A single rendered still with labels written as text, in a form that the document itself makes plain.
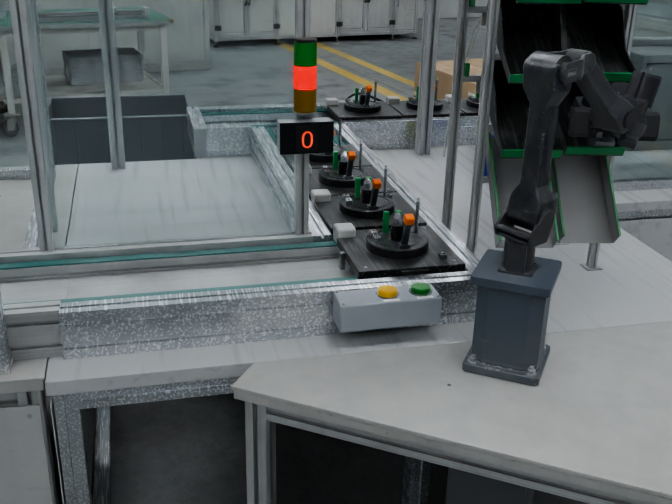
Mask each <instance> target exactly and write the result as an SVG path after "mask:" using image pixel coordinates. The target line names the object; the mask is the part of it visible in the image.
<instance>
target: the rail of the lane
mask: <svg viewBox="0 0 672 504"><path fill-rule="evenodd" d="M473 271H474V270H472V271H459V272H447V273H434V274H428V269H415V270H402V271H401V275H400V276H396V277H383V278H371V279H358V280H345V281H333V282H320V283H307V284H295V285H282V286H269V287H256V288H244V289H231V290H218V291H206V292H193V293H180V294H168V295H155V296H142V297H130V298H117V299H104V300H92V301H79V302H66V303H60V309H59V320H60V324H61V326H60V328H61V337H62V345H63V354H64V360H66V359H77V358H88V357H99V356H109V355H120V354H131V353H141V352H152V351H163V350H174V349H184V348H195V347H206V346H216V345H227V344H238V343H249V342H259V341H270V340H281V339H292V338H302V337H313V336H324V335H334V334H345V333H356V332H367V331H377V330H388V329H399V328H409V327H420V326H431V325H442V324H452V323H463V322H474V320H475V309H476V299H477V289H478V285H473V284H471V283H470V277H471V274H472V272H473ZM418 282H422V283H426V284H431V285H432V286H433V287H434V288H435V290H436V291H437V292H438V293H439V295H440V296H441V297H442V305H441V318H440V323H439V324H428V325H418V326H407V327H396V328H385V329H375V330H364V331H353V332H340V331H339V329H338V327H337V325H336V323H335V321H334V319H333V292H335V291H348V290H360V289H372V288H379V287H380V286H383V285H391V286H394V287H397V286H409V285H412V284H414V283H418Z"/></svg>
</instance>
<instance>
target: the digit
mask: <svg viewBox="0 0 672 504"><path fill-rule="evenodd" d="M308 151H318V125H296V152H308Z"/></svg>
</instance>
